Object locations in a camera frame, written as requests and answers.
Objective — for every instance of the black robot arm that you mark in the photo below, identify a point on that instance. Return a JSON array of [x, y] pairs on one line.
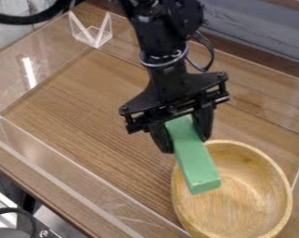
[[164, 24]]

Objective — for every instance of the green rectangular block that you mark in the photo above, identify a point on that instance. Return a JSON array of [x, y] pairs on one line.
[[201, 175]]

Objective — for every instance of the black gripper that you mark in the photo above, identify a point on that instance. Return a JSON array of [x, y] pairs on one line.
[[175, 93]]

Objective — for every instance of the clear acrylic front wall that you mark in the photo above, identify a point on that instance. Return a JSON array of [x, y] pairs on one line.
[[86, 200]]

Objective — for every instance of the black metal frame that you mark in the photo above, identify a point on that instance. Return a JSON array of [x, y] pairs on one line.
[[25, 218]]

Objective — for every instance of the brown wooden bowl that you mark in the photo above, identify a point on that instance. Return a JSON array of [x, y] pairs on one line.
[[251, 205]]

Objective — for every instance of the clear acrylic corner bracket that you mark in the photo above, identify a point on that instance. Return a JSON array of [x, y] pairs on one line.
[[92, 36]]

